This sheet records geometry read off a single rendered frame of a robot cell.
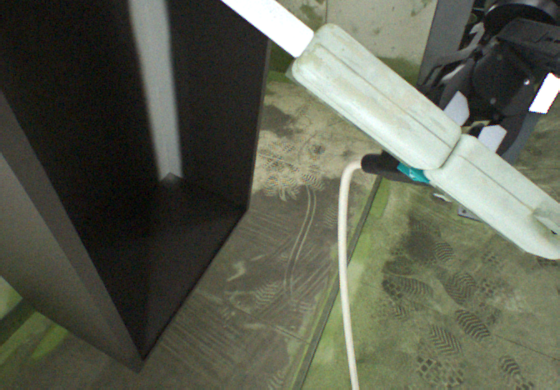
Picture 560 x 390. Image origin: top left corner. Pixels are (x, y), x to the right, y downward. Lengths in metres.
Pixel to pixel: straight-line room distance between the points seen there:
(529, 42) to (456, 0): 2.01
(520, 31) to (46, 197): 0.51
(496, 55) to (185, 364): 1.39
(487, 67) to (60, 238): 0.51
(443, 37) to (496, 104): 2.07
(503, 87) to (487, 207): 0.13
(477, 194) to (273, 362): 1.22
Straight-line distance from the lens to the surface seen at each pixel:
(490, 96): 0.42
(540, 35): 0.41
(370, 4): 2.50
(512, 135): 0.45
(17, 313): 1.84
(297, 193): 1.92
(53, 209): 0.48
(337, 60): 0.30
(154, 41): 1.08
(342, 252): 0.75
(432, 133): 0.33
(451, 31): 2.48
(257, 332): 1.53
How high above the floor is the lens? 1.45
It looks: 44 degrees down
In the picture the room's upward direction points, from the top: 5 degrees counter-clockwise
